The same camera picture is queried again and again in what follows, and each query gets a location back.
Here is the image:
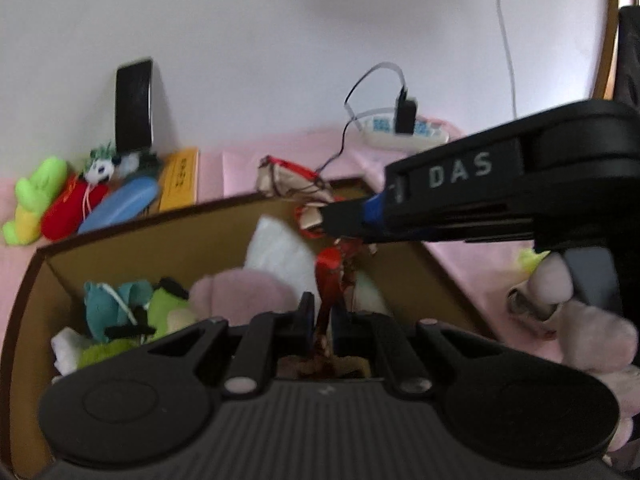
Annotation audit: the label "black charger cable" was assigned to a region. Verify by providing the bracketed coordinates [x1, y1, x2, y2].
[317, 62, 409, 174]

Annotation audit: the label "grey power cord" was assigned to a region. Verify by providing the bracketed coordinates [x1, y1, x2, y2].
[494, 0, 517, 120]

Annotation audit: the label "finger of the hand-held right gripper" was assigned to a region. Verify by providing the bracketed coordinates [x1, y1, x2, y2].
[323, 192, 427, 246]

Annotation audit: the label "neon green plush toy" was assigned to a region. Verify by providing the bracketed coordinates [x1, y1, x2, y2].
[2, 155, 69, 247]

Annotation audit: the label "black smartphone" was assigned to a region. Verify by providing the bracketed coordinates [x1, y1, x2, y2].
[114, 58, 155, 154]

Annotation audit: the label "white plush toy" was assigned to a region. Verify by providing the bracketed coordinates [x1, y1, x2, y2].
[49, 327, 94, 376]

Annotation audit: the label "black charger plug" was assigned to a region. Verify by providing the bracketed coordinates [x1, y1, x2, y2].
[393, 88, 419, 136]

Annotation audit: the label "yellow book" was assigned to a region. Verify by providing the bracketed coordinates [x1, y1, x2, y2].
[157, 147, 200, 213]

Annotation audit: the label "red brown braided doll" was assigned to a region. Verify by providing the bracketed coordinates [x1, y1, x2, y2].
[257, 154, 379, 380]

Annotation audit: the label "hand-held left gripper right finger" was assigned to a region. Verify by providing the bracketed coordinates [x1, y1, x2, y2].
[331, 304, 502, 397]

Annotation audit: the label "person's right hand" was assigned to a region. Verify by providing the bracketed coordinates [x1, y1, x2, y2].
[507, 252, 640, 454]

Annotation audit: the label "black phone stand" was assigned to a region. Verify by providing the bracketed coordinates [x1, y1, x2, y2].
[117, 149, 162, 169]

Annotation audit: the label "teal plush toy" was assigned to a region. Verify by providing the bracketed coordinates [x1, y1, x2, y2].
[82, 279, 154, 344]

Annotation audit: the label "red plush toy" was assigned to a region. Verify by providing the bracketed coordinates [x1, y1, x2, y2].
[39, 174, 109, 241]

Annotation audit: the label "white power strip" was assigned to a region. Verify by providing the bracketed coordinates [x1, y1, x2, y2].
[360, 113, 451, 152]

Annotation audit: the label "light blue white plush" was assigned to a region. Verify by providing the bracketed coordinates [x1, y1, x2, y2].
[243, 214, 389, 316]

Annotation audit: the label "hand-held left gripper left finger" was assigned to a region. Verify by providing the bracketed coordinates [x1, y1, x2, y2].
[142, 291, 317, 397]

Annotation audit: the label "blue glasses case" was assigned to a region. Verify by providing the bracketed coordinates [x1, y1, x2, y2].
[77, 175, 161, 235]

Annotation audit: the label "green plush toy black eyes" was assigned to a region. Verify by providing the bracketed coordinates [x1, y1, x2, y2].
[77, 277, 199, 374]

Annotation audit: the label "wooden door frame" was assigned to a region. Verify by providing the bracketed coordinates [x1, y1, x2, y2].
[589, 0, 621, 101]

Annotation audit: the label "brown cardboard box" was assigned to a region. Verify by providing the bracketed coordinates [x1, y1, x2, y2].
[0, 175, 502, 480]

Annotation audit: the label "pink plush toy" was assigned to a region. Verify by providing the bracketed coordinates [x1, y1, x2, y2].
[188, 267, 301, 324]

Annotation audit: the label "small panda plush toy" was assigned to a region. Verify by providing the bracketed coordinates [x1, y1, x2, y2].
[82, 142, 141, 185]

